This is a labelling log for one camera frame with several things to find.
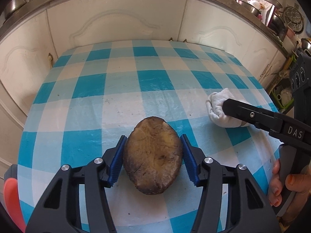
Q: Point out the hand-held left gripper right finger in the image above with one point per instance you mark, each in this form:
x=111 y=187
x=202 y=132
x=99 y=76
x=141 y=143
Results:
x=190 y=162

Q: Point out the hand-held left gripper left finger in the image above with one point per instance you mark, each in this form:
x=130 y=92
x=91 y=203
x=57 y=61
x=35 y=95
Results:
x=116 y=162

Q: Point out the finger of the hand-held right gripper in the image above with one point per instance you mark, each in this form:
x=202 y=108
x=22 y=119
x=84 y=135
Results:
x=250 y=114

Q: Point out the white paper towel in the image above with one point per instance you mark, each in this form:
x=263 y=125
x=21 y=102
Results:
x=216 y=104

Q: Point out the brown potato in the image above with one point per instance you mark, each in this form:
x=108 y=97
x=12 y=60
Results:
x=153 y=155

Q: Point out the red plastic bucket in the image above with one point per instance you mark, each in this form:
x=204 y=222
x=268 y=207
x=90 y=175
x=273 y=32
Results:
x=12 y=199

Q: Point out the person's right hand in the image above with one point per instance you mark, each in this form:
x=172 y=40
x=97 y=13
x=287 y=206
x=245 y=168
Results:
x=273 y=189

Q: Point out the green dish rack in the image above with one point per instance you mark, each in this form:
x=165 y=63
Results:
x=289 y=105

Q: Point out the small white bowl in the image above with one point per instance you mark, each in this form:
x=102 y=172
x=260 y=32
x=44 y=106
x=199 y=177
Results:
x=286 y=94

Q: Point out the blue checked tablecloth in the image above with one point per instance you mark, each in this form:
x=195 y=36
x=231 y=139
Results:
x=155 y=82

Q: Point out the round steel steamer plate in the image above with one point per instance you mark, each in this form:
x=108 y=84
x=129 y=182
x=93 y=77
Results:
x=292 y=19

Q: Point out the grey plastic container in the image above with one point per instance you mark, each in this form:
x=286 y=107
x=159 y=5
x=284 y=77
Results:
x=11 y=171

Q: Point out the steel mixing bowl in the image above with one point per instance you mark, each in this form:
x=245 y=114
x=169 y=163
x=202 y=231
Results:
x=247 y=7

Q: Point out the steel basin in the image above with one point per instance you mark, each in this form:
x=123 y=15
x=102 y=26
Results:
x=17 y=3

